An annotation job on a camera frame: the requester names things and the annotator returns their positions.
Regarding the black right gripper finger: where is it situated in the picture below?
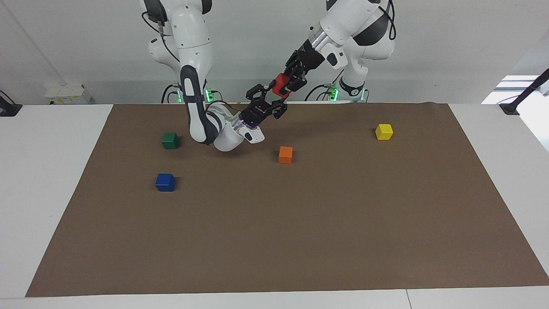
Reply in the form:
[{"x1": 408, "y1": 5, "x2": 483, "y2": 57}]
[
  {"x1": 246, "y1": 84, "x2": 272, "y2": 103},
  {"x1": 269, "y1": 100, "x2": 288, "y2": 120}
]

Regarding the red cube block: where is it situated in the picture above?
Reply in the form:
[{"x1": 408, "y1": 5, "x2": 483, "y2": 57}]
[{"x1": 273, "y1": 73, "x2": 296, "y2": 97}]

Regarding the blue cube block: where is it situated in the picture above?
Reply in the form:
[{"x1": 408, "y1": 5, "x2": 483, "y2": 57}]
[{"x1": 155, "y1": 173, "x2": 176, "y2": 192}]

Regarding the brown table mat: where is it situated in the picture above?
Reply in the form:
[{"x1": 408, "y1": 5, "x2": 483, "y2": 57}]
[{"x1": 25, "y1": 102, "x2": 549, "y2": 297}]

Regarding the white power strip box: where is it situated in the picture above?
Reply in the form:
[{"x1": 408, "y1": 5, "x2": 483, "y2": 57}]
[{"x1": 44, "y1": 84, "x2": 93, "y2": 105}]

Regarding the black stand with pole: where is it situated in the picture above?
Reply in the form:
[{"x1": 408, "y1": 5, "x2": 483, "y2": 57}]
[{"x1": 500, "y1": 68, "x2": 549, "y2": 115}]

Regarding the black table clamp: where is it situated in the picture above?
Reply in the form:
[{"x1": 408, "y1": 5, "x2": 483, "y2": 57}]
[{"x1": 0, "y1": 90, "x2": 23, "y2": 117}]

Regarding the black left base cable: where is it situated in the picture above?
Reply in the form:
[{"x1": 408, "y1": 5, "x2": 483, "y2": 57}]
[{"x1": 305, "y1": 69, "x2": 346, "y2": 102}]

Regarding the black base cable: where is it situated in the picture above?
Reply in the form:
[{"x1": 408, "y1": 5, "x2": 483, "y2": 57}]
[
  {"x1": 161, "y1": 84, "x2": 181, "y2": 104},
  {"x1": 305, "y1": 69, "x2": 346, "y2": 102}
]

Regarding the black right base cable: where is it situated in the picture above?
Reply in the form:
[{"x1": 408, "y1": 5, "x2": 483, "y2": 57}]
[{"x1": 161, "y1": 84, "x2": 181, "y2": 104}]

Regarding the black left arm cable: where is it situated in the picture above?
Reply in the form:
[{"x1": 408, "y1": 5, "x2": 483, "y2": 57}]
[{"x1": 382, "y1": 0, "x2": 396, "y2": 41}]

